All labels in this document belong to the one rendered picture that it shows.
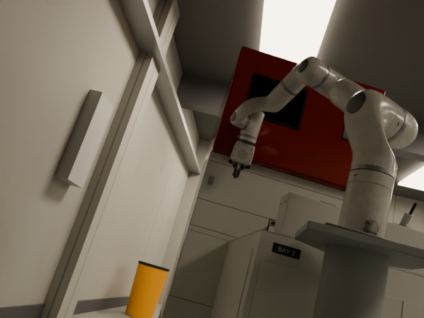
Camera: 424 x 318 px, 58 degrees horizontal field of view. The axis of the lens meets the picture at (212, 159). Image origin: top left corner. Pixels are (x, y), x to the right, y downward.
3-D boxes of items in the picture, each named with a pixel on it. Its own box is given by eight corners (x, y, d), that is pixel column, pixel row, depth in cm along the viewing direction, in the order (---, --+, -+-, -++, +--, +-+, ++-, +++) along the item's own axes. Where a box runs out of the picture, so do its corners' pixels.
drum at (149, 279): (127, 311, 469) (142, 261, 487) (157, 320, 464) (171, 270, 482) (117, 313, 433) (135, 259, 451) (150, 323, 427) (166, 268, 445)
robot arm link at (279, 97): (272, 81, 157) (229, 128, 175) (300, 97, 165) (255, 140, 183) (268, 69, 163) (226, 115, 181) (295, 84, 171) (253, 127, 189)
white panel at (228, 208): (188, 229, 181) (210, 152, 192) (350, 277, 184) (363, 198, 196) (188, 228, 178) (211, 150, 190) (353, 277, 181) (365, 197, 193)
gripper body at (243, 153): (236, 136, 177) (229, 159, 176) (257, 143, 177) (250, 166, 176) (236, 139, 185) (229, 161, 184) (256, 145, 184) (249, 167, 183)
